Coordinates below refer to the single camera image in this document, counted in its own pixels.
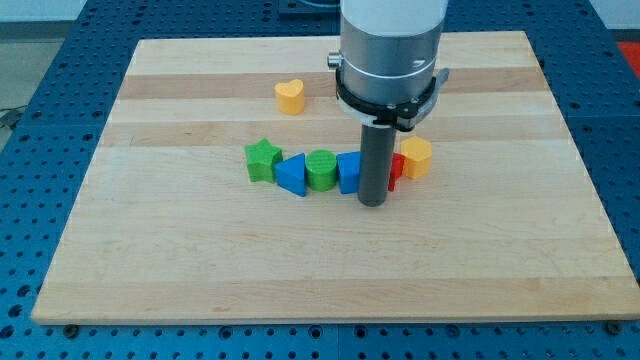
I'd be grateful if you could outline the red star block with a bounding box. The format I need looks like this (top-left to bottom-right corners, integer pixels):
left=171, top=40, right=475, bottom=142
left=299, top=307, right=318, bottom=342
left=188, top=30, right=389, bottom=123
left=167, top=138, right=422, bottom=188
left=388, top=153, right=405, bottom=192

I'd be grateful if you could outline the yellow hexagon block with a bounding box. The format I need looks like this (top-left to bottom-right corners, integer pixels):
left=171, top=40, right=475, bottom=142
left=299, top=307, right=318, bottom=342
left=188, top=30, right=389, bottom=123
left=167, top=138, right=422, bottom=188
left=400, top=136, right=432, bottom=179

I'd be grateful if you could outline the wooden board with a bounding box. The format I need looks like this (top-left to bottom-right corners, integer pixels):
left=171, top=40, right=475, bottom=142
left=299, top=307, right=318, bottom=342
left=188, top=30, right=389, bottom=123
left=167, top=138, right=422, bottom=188
left=31, top=31, right=639, bottom=325

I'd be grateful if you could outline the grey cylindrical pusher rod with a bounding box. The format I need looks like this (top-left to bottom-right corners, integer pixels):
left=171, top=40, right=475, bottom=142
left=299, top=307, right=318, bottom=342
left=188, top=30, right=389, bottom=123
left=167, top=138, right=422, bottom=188
left=358, top=125, right=393, bottom=207

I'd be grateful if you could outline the green star block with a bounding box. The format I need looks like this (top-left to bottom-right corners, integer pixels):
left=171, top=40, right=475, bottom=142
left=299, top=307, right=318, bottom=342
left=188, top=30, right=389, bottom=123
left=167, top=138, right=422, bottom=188
left=244, top=138, right=283, bottom=183

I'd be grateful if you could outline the blue triangle block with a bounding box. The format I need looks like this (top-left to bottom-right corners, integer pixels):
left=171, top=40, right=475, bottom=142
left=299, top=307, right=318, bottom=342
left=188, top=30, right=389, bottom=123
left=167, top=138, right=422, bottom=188
left=275, top=153, right=307, bottom=197

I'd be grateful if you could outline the green cylinder block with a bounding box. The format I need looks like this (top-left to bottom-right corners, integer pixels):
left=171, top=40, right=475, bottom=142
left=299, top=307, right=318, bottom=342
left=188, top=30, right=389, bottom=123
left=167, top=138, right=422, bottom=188
left=305, top=149, right=337, bottom=192

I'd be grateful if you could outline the yellow heart block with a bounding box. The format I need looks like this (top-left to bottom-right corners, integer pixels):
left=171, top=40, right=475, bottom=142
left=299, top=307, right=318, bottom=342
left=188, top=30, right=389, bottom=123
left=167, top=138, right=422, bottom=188
left=274, top=79, right=306, bottom=115

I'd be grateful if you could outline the black clamp ring mount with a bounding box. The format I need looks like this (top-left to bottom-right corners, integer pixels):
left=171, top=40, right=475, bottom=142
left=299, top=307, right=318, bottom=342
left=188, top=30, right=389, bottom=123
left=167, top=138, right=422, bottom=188
left=335, top=68, right=450, bottom=132

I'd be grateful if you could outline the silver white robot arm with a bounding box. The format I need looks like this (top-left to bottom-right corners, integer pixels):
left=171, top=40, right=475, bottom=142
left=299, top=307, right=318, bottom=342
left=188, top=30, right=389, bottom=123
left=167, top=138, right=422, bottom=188
left=327, top=0, right=449, bottom=207

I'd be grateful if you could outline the blue cube block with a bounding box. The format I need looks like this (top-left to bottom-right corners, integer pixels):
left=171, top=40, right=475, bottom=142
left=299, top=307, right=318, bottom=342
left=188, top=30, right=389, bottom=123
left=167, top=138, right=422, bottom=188
left=337, top=151, right=361, bottom=194

